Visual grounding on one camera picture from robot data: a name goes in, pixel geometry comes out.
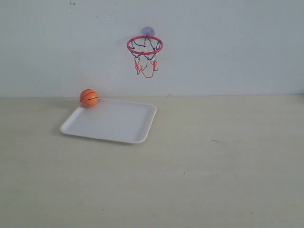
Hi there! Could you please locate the clear suction cup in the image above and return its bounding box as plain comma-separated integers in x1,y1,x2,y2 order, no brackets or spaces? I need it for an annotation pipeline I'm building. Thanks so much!
141,26,155,37

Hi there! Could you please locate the white rectangular plastic tray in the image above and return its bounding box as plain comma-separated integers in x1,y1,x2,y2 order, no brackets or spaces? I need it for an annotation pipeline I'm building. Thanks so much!
60,98,157,144

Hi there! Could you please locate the red mini basketball hoop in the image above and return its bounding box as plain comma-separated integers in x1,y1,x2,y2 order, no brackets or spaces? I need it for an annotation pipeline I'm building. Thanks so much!
126,35,163,78

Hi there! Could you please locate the small orange basketball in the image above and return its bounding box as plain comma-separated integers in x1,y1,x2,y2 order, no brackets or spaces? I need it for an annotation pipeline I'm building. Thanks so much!
79,89,98,107

